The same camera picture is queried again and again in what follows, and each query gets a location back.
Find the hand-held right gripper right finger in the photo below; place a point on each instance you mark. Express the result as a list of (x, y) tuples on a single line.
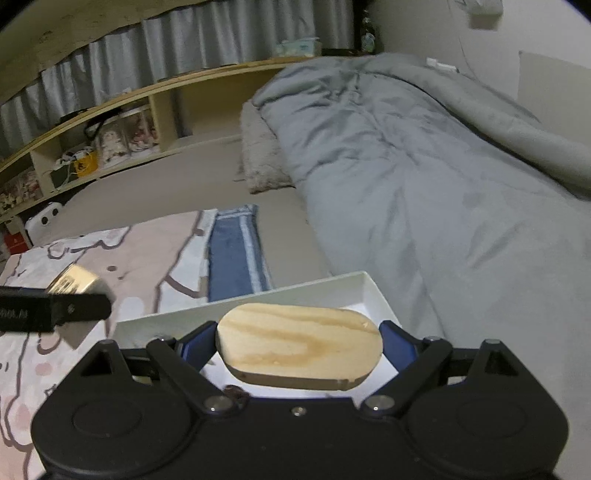
[(396, 347)]

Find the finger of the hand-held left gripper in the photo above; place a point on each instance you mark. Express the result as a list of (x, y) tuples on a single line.
[(83, 307)]

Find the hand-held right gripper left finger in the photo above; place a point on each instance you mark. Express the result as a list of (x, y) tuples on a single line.
[(198, 345)]

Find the small gold card box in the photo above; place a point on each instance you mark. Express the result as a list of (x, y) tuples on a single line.
[(74, 279)]

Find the dark crochet flower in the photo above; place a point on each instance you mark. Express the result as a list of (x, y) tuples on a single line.
[(236, 392)]

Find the oval wooden box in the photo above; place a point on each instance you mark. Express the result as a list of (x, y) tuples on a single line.
[(295, 341)]

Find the white cardboard box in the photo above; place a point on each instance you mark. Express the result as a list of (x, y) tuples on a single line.
[(300, 295)]

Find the red box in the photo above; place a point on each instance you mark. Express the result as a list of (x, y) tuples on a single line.
[(16, 242)]

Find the cartoon printed blanket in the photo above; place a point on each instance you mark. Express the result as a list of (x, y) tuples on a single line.
[(152, 249)]

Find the white appliance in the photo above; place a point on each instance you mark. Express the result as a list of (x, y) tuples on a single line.
[(42, 224)]

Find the blue towel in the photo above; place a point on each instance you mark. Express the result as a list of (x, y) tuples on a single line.
[(231, 258)]

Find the boxed doll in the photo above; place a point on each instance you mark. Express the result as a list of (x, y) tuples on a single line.
[(113, 143), (144, 131), (18, 189)]

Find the dark storage box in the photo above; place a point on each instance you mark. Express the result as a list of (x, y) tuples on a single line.
[(62, 177)]

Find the yellow bag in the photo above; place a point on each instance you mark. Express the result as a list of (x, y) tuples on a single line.
[(87, 165)]

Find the grey duvet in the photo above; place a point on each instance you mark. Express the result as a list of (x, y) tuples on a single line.
[(415, 184)]

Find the fluffy beige pillow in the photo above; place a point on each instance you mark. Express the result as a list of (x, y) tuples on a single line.
[(258, 157)]

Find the wooden headboard shelf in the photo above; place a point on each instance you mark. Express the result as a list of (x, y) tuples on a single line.
[(175, 110)]

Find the white charger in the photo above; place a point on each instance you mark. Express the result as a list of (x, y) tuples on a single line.
[(442, 65)]

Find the grey curtain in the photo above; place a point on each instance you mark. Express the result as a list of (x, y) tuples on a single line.
[(207, 41)]

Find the tissue pack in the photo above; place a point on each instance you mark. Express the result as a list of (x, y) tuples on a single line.
[(298, 47)]

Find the dark hanging ornament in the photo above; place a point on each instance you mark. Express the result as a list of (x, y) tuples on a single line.
[(371, 32)]

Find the white wall fixture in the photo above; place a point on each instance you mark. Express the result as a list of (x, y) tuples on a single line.
[(480, 14)]

